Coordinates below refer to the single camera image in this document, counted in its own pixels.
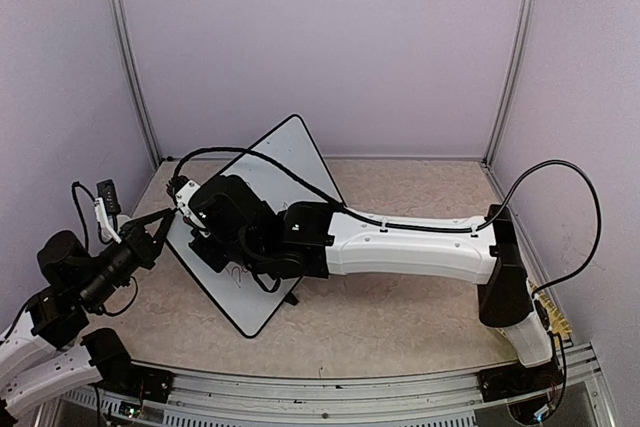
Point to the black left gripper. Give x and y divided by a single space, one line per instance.
146 249

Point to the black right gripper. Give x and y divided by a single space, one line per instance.
209 259

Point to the white whiteboard black frame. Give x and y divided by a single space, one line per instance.
280 182

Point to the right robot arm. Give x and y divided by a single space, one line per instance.
324 238

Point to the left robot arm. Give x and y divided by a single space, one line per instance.
47 351

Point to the black whiteboard stand foot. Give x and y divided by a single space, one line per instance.
291 299

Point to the woven bamboo tray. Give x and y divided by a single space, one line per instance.
558 323

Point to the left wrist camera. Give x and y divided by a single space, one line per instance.
107 209

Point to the front aluminium rail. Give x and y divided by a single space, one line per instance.
468 397

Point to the left aluminium corner post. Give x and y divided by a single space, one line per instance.
125 45

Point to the aluminium corner post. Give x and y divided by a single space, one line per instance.
516 59
125 45

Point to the right aluminium corner post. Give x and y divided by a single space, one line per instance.
516 59

